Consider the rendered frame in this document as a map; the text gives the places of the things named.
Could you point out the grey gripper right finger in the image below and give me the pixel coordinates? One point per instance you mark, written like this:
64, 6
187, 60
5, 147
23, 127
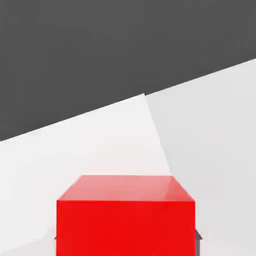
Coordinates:
197, 243

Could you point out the small red cube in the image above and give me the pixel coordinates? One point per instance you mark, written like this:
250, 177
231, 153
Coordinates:
125, 224

